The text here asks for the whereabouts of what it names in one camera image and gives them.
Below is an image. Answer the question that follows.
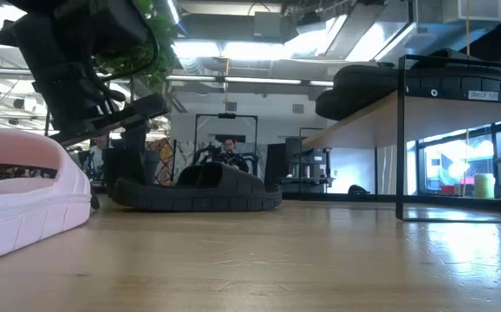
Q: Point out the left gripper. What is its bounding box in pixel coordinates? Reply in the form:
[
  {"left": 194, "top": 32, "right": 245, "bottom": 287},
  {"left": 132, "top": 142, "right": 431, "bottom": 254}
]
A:
[{"left": 0, "top": 12, "right": 170, "bottom": 179}]

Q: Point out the black rubber slide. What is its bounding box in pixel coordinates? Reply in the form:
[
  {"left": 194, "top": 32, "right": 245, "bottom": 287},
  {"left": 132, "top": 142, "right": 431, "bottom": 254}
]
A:
[
  {"left": 315, "top": 88, "right": 391, "bottom": 121},
  {"left": 332, "top": 47, "right": 501, "bottom": 95},
  {"left": 111, "top": 161, "right": 283, "bottom": 212}
]

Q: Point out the pink rubber slide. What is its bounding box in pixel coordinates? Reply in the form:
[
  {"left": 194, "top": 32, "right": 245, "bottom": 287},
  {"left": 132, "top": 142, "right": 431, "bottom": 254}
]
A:
[{"left": 0, "top": 124, "right": 93, "bottom": 266}]

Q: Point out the white shelf label sticker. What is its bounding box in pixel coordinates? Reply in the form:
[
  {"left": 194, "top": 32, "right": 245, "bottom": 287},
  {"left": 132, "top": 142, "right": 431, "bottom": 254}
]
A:
[{"left": 468, "top": 89, "right": 499, "bottom": 102}]

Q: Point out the person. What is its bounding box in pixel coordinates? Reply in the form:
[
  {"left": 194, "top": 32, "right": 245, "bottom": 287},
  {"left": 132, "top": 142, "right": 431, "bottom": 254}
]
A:
[
  {"left": 218, "top": 137, "right": 250, "bottom": 173},
  {"left": 88, "top": 133, "right": 109, "bottom": 177}
]

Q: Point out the green plant in black pot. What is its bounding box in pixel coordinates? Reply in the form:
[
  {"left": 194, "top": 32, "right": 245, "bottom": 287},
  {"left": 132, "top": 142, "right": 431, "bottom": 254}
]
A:
[{"left": 94, "top": 0, "right": 179, "bottom": 198}]

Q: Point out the long ceiling light strip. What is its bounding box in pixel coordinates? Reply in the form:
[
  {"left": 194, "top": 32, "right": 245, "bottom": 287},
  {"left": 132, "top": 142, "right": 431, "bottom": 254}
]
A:
[{"left": 166, "top": 74, "right": 335, "bottom": 88}]

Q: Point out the black standing panel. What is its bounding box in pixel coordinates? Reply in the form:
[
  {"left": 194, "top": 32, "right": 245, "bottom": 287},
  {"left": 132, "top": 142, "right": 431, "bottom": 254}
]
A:
[{"left": 265, "top": 142, "right": 290, "bottom": 192}]

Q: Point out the black equipment cart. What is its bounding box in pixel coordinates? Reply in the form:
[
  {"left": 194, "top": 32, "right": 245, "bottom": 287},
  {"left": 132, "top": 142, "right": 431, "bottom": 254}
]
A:
[{"left": 283, "top": 127, "right": 334, "bottom": 195}]

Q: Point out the lime green cylinder container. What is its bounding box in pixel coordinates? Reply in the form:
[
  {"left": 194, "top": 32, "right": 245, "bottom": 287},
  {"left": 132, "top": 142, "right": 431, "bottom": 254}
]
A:
[{"left": 473, "top": 172, "right": 497, "bottom": 199}]

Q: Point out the colourful wall poster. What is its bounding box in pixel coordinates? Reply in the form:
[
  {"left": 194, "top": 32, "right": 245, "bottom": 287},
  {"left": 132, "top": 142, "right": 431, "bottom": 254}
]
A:
[{"left": 146, "top": 137, "right": 178, "bottom": 187}]

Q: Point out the black background station frame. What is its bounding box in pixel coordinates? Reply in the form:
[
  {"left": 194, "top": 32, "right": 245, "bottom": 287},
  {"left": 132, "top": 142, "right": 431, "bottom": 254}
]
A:
[{"left": 193, "top": 113, "right": 259, "bottom": 174}]

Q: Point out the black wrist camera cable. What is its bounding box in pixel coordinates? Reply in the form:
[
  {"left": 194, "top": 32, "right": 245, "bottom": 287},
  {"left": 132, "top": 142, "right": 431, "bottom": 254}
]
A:
[{"left": 102, "top": 19, "right": 160, "bottom": 83}]

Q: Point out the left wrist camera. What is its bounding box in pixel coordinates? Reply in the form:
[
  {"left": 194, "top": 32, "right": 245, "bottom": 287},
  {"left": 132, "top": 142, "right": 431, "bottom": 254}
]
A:
[{"left": 89, "top": 0, "right": 150, "bottom": 49}]

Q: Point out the wooden shelf with black frame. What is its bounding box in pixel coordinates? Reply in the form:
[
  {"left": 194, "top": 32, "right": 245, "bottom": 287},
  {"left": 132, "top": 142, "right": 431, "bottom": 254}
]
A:
[{"left": 302, "top": 54, "right": 501, "bottom": 224}]

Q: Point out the pale yellow hanging cable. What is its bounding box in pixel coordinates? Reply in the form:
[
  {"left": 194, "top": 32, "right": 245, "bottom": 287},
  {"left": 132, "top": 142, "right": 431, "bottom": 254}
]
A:
[{"left": 464, "top": 0, "right": 472, "bottom": 196}]

